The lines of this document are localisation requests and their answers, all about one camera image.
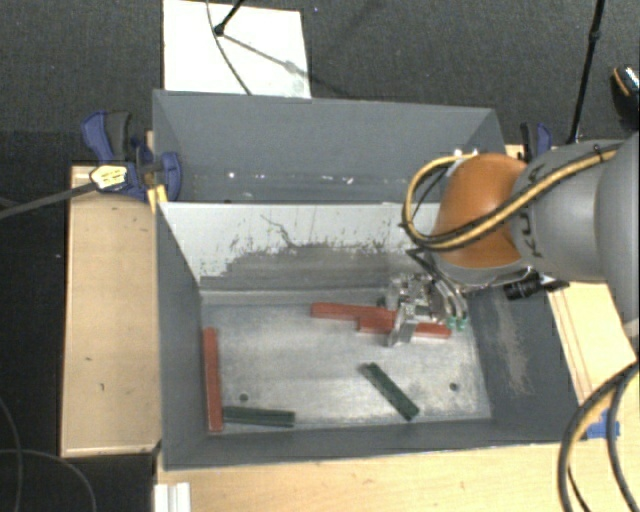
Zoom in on dark green flat block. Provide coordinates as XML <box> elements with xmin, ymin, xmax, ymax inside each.
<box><xmin>221</xmin><ymin>405</ymin><xmax>297</xmax><ymax>430</ymax></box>
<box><xmin>357</xmin><ymin>362</ymin><xmax>421</xmax><ymax>423</ymax></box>

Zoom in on black cylinder on white bracket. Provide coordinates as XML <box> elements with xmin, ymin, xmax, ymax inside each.
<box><xmin>501</xmin><ymin>271</ymin><xmax>571</xmax><ymax>302</ymax></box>

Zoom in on red-brown flat block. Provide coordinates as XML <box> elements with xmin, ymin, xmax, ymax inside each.
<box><xmin>201</xmin><ymin>326</ymin><xmax>226</xmax><ymax>434</ymax></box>
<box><xmin>309</xmin><ymin>301</ymin><xmax>399</xmax><ymax>325</ymax></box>
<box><xmin>355</xmin><ymin>315</ymin><xmax>454</xmax><ymax>342</ymax></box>

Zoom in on grey metal bin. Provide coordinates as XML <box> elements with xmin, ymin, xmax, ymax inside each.
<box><xmin>150</xmin><ymin>88</ymin><xmax>582</xmax><ymax>471</ymax></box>

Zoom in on pale wood flat board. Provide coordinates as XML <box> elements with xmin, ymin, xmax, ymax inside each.
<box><xmin>59</xmin><ymin>164</ymin><xmax>164</xmax><ymax>459</ymax></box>

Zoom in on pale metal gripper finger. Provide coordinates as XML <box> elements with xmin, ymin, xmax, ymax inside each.
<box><xmin>383</xmin><ymin>277</ymin><xmax>412</xmax><ymax>314</ymax></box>
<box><xmin>385</xmin><ymin>301</ymin><xmax>421</xmax><ymax>350</ymax></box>

